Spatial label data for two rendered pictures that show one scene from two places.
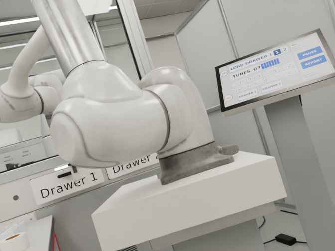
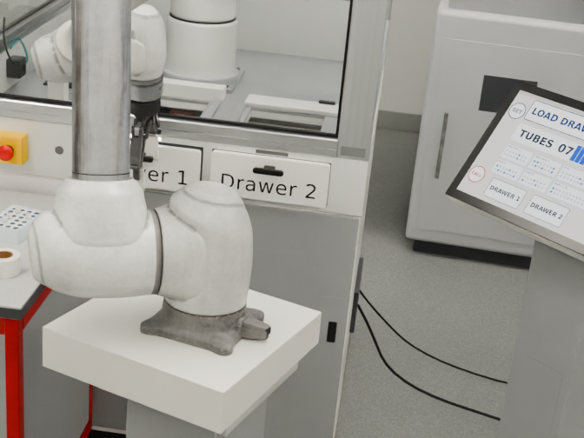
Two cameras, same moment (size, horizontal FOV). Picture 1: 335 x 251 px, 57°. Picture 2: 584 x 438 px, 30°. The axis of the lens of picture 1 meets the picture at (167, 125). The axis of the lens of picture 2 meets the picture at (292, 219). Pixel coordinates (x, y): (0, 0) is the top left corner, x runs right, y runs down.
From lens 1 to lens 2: 1.49 m
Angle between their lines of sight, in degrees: 34
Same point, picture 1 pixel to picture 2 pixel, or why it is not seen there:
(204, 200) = (143, 384)
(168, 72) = (200, 211)
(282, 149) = (527, 320)
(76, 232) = not seen: hidden behind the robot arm
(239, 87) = (507, 166)
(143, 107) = (126, 259)
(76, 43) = (89, 144)
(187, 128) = (187, 290)
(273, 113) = (546, 251)
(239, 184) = (180, 392)
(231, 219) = not seen: hidden behind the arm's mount
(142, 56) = not seen: outside the picture
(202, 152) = (200, 322)
